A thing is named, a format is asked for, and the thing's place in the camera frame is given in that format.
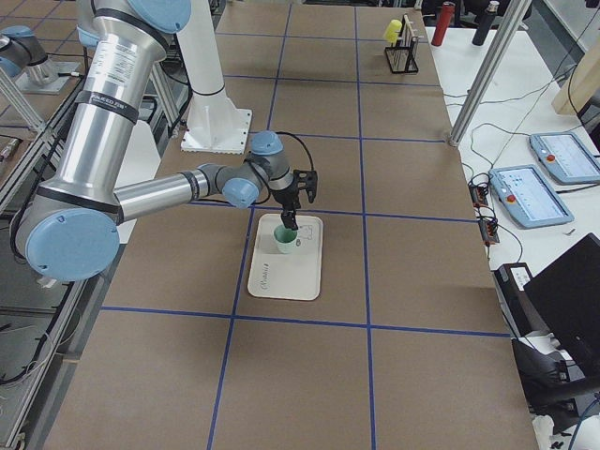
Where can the yellow plastic cup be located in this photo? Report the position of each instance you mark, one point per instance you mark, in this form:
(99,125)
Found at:
(393,31)

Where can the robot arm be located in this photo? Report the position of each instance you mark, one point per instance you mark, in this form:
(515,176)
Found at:
(68,229)
(21,51)

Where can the black laptop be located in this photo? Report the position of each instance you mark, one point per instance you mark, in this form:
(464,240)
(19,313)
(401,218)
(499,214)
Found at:
(566,295)

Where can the teach pendant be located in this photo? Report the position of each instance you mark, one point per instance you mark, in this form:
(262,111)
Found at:
(528,197)
(565,157)

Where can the grey aluminium frame post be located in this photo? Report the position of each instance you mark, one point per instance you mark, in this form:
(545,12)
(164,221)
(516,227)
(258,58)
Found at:
(511,20)

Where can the black wire cup rack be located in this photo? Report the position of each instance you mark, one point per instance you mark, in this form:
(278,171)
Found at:
(401,57)

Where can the black water bottle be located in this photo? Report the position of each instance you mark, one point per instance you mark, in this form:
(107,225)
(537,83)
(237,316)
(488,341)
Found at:
(485,23)

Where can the near teach pendant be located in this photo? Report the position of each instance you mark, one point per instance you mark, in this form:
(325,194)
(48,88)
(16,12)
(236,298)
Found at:
(528,197)

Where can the far teach pendant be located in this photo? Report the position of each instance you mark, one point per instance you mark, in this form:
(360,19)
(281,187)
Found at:
(565,157)

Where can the black power strip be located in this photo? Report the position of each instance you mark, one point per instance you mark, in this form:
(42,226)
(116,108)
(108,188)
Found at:
(486,217)

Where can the red water bottle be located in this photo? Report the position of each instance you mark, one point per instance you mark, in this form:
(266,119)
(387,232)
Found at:
(443,23)

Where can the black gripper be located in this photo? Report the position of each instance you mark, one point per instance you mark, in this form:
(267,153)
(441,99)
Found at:
(287,199)

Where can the green plastic cup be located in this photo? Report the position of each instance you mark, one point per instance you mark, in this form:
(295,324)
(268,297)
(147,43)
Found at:
(285,239)

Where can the cream rabbit tray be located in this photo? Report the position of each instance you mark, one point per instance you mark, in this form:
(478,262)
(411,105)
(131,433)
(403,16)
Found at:
(291,270)

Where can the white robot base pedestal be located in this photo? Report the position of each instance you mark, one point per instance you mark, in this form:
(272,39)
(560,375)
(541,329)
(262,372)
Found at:
(214,123)

